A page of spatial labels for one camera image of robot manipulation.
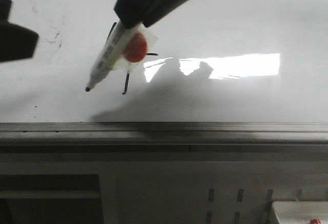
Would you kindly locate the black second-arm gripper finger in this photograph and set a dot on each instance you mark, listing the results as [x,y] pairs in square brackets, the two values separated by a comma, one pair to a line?
[17,42]

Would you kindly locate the white black-tipped whiteboard marker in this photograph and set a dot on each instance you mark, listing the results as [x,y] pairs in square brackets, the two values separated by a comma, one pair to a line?
[117,40]

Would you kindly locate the white perforated pegboard panel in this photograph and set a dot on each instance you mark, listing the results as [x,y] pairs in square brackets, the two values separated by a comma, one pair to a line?
[217,192]

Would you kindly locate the red item in bin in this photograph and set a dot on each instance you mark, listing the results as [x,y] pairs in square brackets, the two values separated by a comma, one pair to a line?
[315,221]

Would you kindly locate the white whiteboard with aluminium frame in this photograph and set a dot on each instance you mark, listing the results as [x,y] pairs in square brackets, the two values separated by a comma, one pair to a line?
[224,71]

